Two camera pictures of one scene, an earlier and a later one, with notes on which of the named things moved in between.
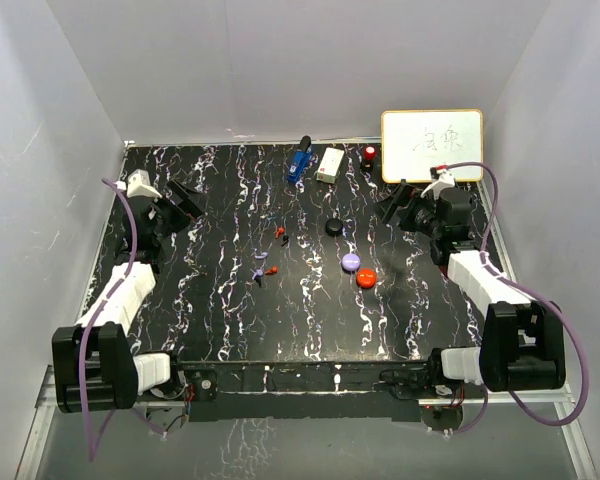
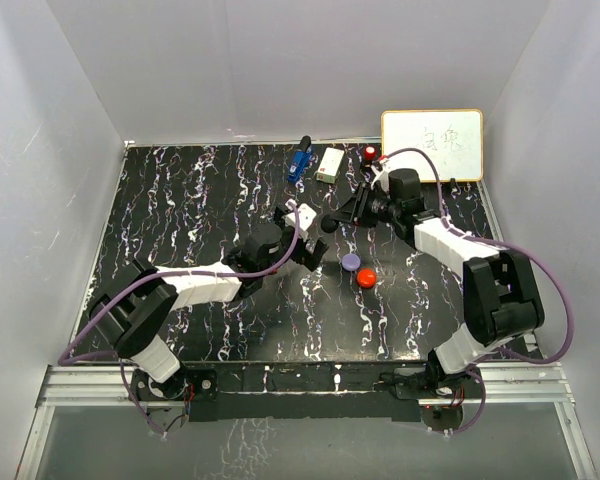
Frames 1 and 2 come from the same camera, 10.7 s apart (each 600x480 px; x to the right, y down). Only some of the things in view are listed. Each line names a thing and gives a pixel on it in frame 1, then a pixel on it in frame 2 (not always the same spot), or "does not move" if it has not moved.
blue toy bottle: [300, 159] does not move
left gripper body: [171, 218] → [302, 255]
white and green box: [330, 165] does not move
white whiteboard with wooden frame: [415, 141] does not move
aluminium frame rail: [562, 394] does not move
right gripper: [401, 196] → [355, 208]
